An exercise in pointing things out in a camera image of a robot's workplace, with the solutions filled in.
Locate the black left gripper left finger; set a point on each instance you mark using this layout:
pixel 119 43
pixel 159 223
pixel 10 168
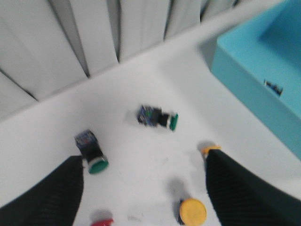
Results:
pixel 54 201

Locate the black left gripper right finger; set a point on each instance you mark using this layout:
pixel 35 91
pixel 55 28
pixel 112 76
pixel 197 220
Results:
pixel 240 198

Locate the yellow push button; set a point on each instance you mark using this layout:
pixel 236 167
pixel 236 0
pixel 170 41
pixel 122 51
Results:
pixel 191 212
pixel 205 150

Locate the light blue plastic box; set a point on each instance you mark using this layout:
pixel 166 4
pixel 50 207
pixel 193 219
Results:
pixel 259 61

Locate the left red push button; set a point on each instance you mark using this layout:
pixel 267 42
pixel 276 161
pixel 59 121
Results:
pixel 103 222

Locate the left green push button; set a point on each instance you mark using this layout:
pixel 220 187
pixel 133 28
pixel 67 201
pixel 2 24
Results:
pixel 90 149

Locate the green push button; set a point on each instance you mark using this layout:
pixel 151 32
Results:
pixel 153 116
pixel 90 149

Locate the right green push button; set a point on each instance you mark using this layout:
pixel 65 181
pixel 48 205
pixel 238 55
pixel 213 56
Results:
pixel 153 116

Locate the grey pleated curtain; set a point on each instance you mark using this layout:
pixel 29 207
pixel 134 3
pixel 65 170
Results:
pixel 48 45

